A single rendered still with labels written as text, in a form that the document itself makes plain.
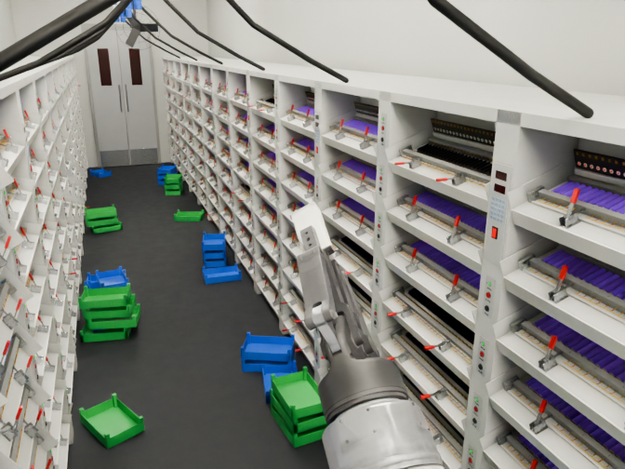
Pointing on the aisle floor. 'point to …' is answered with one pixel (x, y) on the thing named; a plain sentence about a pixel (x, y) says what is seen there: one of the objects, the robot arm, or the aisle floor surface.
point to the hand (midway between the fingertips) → (312, 234)
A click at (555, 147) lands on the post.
